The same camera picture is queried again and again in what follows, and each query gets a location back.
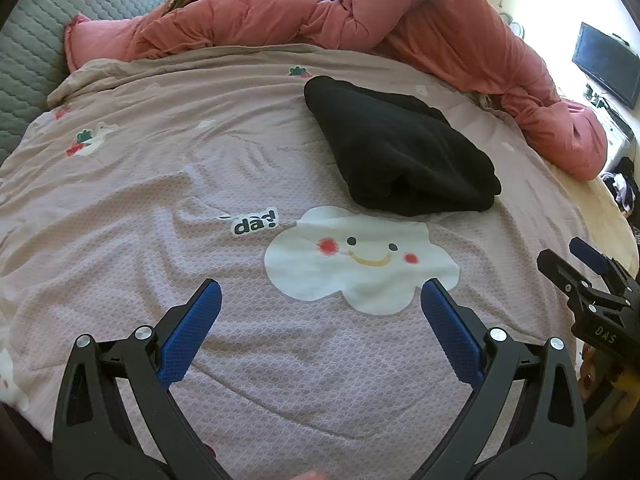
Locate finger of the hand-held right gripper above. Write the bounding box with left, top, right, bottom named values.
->
left=569, top=237, right=640, bottom=287
left=536, top=249, right=598, bottom=307

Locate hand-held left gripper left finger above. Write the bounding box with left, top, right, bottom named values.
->
left=51, top=278, right=236, bottom=480

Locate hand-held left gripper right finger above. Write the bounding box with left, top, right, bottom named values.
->
left=421, top=277, right=588, bottom=480

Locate black sweater with orange cuffs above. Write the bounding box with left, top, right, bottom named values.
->
left=303, top=75, right=502, bottom=218

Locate dark clothes pile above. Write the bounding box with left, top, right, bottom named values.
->
left=600, top=157, right=638, bottom=216

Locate person's right hand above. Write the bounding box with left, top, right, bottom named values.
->
left=579, top=342, right=608, bottom=426

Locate cream fuzzy blanket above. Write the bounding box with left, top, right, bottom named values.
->
left=545, top=160, right=638, bottom=281

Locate white desk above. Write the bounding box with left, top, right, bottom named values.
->
left=582, top=85, right=640, bottom=161

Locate pale pink printed blanket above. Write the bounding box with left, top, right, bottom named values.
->
left=0, top=42, right=608, bottom=480

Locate black flat monitor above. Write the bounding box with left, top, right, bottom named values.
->
left=571, top=21, right=632, bottom=109

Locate pink duvet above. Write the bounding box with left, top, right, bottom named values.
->
left=62, top=0, right=608, bottom=182

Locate grey quilted cushion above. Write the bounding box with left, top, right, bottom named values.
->
left=0, top=0, right=96, bottom=161

